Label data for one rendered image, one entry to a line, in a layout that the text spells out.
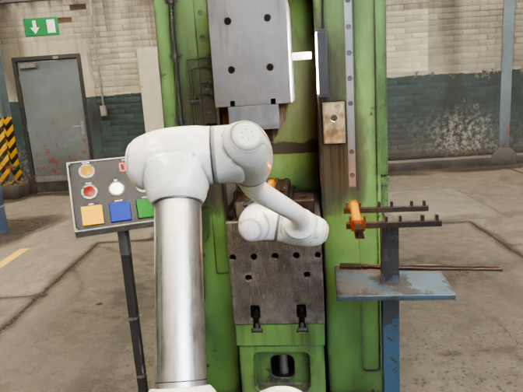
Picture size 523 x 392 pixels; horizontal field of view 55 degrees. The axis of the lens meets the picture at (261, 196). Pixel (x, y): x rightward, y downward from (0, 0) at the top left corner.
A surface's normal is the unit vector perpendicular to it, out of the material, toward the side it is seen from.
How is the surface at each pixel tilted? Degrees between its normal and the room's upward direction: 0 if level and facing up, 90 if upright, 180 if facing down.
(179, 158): 66
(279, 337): 90
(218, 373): 90
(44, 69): 90
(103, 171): 60
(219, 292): 90
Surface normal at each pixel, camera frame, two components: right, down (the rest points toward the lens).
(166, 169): -0.04, -0.22
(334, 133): -0.10, 0.22
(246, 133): 0.15, -0.34
